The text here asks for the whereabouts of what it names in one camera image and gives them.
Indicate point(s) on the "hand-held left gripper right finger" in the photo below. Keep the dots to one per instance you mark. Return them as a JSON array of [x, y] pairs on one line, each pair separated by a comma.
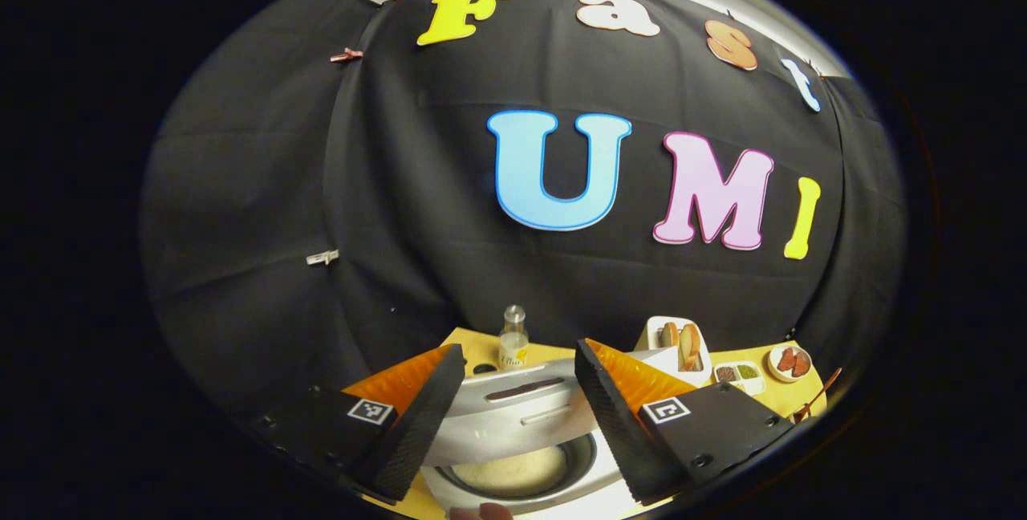
[[614, 424]]

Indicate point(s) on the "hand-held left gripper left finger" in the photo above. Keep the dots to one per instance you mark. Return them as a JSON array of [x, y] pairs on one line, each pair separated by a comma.
[[413, 432]]

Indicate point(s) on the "white rice cooker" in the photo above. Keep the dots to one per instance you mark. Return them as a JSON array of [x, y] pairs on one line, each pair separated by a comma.
[[513, 416]]

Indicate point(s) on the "white rice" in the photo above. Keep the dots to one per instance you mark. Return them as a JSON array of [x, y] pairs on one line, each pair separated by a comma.
[[513, 468]]

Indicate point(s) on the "brown wooden spoon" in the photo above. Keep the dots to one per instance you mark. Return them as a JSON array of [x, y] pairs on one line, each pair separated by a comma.
[[818, 396]]

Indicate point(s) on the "white toaster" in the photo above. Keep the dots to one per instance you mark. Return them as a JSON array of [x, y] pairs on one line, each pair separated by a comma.
[[666, 359]]

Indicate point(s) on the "toasted bread slice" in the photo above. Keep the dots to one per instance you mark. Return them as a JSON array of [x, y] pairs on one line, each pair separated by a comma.
[[690, 347], [669, 334]]

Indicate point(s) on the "small glass bottle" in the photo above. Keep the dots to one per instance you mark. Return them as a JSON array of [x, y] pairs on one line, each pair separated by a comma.
[[513, 343]]

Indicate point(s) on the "divided white grain dish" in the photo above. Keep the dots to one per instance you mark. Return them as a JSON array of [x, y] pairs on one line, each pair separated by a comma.
[[736, 375]]

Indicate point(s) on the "round white plate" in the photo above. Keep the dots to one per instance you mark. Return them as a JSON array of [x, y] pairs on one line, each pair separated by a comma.
[[772, 367]]

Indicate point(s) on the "red meat slice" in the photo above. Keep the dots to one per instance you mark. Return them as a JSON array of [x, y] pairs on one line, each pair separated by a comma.
[[786, 359], [801, 364]]

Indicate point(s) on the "white cloth clip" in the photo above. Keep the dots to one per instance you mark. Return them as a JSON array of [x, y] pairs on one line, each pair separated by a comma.
[[322, 257]]

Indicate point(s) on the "black backdrop cloth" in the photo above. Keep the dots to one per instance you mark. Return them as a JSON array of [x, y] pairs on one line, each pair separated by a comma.
[[257, 183]]

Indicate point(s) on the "pink cloth clip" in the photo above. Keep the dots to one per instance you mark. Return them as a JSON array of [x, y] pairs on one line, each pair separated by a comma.
[[346, 55]]

